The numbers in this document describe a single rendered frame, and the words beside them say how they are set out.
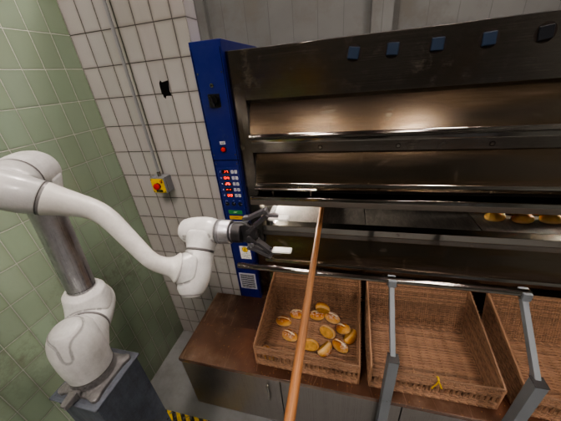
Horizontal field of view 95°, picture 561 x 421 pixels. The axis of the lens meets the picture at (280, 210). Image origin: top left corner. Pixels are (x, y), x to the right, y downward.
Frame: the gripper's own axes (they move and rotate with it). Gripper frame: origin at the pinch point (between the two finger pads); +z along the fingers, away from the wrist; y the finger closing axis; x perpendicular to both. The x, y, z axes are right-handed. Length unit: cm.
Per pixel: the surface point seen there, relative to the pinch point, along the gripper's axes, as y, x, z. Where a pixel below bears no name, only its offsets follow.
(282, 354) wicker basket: 78, -6, -9
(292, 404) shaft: 28.7, 38.3, 7.0
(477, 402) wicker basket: 88, -4, 80
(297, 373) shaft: 28.7, 30.1, 7.0
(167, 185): 4, -51, -84
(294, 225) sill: 31, -56, -9
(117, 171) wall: -5, -54, -119
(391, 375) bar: 62, 6, 40
